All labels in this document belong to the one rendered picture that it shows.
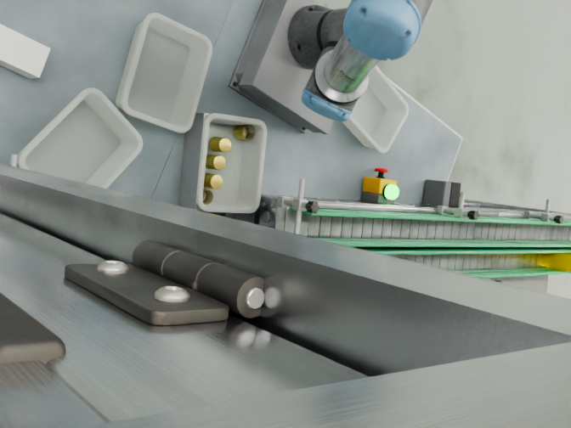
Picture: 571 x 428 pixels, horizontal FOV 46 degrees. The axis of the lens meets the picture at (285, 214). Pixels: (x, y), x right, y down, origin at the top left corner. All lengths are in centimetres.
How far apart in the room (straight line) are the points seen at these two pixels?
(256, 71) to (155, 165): 32
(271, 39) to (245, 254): 143
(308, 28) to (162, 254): 141
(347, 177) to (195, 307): 175
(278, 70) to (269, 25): 11
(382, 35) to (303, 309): 93
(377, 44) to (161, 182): 68
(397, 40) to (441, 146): 116
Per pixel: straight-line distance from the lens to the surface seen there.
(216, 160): 156
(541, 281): 255
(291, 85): 163
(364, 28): 108
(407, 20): 106
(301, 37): 160
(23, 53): 138
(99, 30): 150
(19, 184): 35
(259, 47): 162
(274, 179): 174
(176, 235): 21
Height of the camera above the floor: 213
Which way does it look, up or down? 51 degrees down
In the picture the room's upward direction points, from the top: 102 degrees clockwise
